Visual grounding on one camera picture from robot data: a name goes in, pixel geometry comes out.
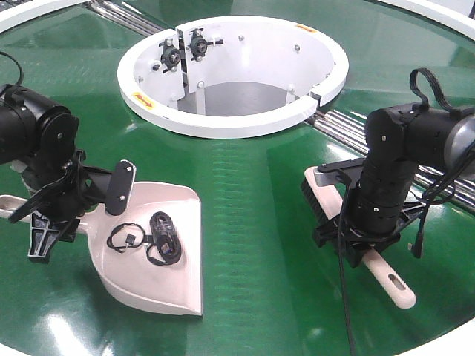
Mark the left metal roller strip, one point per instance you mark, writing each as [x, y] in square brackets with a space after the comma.
[125, 16]

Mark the metal roller strip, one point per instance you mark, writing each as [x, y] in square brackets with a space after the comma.
[349, 131]
[125, 16]

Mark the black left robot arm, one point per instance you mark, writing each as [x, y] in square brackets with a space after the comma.
[38, 140]

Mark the right metal roller strip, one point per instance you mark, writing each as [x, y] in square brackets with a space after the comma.
[349, 131]

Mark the white central ring housing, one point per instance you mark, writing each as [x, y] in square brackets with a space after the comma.
[269, 75]

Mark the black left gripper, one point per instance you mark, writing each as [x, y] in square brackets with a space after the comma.
[59, 202]

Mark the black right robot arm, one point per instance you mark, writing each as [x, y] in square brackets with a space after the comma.
[414, 153]

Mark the black bearing mount right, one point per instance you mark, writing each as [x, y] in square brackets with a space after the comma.
[199, 45]

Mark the white outer rim left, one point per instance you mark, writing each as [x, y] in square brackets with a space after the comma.
[29, 10]

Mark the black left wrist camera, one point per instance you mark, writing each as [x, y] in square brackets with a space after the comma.
[119, 187]

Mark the pink hand broom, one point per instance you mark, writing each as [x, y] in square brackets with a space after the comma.
[330, 200]

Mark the black bearing mount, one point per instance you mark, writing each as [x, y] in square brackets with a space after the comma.
[199, 45]
[169, 58]

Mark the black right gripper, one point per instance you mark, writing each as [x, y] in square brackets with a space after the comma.
[353, 232]

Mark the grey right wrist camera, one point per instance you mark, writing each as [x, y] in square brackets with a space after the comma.
[347, 172]

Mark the black bearing mount left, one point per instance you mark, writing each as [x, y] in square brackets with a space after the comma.
[169, 58]

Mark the white outer rim right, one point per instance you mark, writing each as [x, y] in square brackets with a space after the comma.
[439, 13]

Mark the white rim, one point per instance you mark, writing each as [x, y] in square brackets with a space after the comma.
[29, 10]
[439, 13]

